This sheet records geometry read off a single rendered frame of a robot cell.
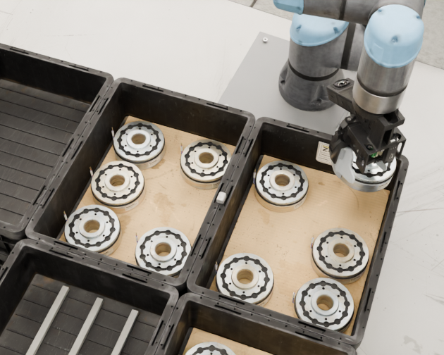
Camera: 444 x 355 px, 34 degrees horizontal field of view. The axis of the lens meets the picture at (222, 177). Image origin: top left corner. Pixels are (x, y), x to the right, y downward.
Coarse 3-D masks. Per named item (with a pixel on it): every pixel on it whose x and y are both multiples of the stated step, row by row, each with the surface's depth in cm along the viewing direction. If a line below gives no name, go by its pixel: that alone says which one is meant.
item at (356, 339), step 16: (256, 128) 141; (288, 128) 141; (304, 128) 141; (240, 160) 136; (400, 160) 137; (240, 176) 135; (400, 176) 135; (400, 192) 133; (224, 208) 130; (384, 224) 129; (208, 240) 127; (384, 240) 128; (384, 256) 125; (192, 272) 123; (192, 288) 121; (368, 288) 122; (240, 304) 120; (368, 304) 120; (288, 320) 118; (304, 320) 118; (336, 336) 117; (352, 336) 117
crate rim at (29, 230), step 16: (128, 80) 148; (112, 96) 145; (176, 96) 145; (192, 96) 145; (96, 112) 143; (224, 112) 144; (240, 112) 143; (80, 144) 140; (240, 144) 140; (64, 176) 134; (224, 176) 134; (48, 192) 132; (224, 192) 132; (32, 224) 128; (208, 224) 128; (48, 240) 126; (96, 256) 125; (192, 256) 125; (176, 288) 122
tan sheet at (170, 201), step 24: (144, 120) 155; (168, 144) 151; (168, 168) 148; (168, 192) 144; (192, 192) 144; (120, 216) 141; (144, 216) 141; (168, 216) 141; (192, 216) 141; (192, 240) 138
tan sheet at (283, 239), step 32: (320, 192) 145; (352, 192) 145; (384, 192) 145; (256, 224) 140; (288, 224) 140; (320, 224) 140; (352, 224) 140; (224, 256) 136; (288, 256) 136; (288, 288) 132; (352, 288) 133; (352, 320) 129
